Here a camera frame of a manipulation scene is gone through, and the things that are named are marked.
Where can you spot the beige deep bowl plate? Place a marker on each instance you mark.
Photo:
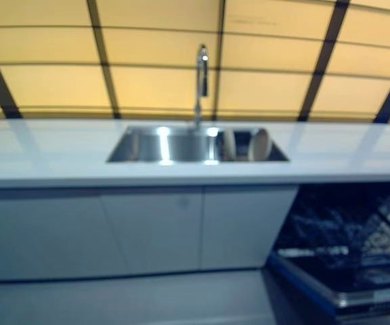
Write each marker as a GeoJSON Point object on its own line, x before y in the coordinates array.
{"type": "Point", "coordinates": [261, 145]}

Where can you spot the black built-in dishwasher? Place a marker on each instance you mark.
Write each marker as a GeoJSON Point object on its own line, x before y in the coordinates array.
{"type": "Point", "coordinates": [303, 210]}

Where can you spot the black dishwasher door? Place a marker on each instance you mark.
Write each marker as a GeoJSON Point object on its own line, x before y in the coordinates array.
{"type": "Point", "coordinates": [317, 277]}

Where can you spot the stainless steel sink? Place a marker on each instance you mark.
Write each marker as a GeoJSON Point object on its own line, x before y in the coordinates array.
{"type": "Point", "coordinates": [168, 145]}

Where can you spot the black dish drying rack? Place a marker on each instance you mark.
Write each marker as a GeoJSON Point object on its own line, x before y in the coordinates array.
{"type": "Point", "coordinates": [242, 149]}

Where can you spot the chrome kitchen faucet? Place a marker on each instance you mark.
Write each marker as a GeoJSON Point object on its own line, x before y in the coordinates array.
{"type": "Point", "coordinates": [200, 84]}

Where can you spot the white cabinet door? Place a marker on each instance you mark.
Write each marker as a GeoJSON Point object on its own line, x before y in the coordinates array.
{"type": "Point", "coordinates": [154, 230]}
{"type": "Point", "coordinates": [39, 237]}
{"type": "Point", "coordinates": [242, 227]}

